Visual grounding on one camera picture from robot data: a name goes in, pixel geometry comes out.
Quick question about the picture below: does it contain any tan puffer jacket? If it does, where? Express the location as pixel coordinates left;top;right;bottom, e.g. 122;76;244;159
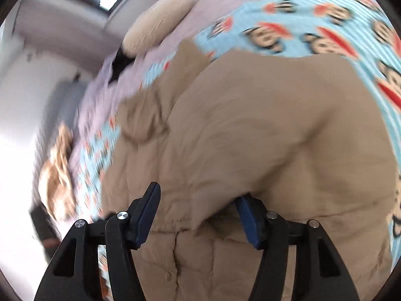
101;41;398;300

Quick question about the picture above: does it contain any orange striped cloth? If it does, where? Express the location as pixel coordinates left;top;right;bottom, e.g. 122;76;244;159
38;122;76;222

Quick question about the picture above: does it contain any grey padded headboard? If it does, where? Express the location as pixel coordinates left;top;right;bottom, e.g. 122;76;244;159
37;80;88;176

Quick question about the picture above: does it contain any black cloth on bed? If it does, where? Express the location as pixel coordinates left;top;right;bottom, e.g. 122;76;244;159
108;46;135;84

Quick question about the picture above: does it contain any grey curtain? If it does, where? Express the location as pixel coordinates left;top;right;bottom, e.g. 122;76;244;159
14;0;122;73

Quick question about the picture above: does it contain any blue monkey print blanket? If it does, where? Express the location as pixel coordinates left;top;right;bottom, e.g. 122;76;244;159
73;0;401;301

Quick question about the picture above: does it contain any round cream pleated cushion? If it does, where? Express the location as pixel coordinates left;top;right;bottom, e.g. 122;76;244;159
121;0;196;58

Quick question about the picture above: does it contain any lavender bed cover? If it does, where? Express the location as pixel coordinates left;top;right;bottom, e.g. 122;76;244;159
66;0;314;176

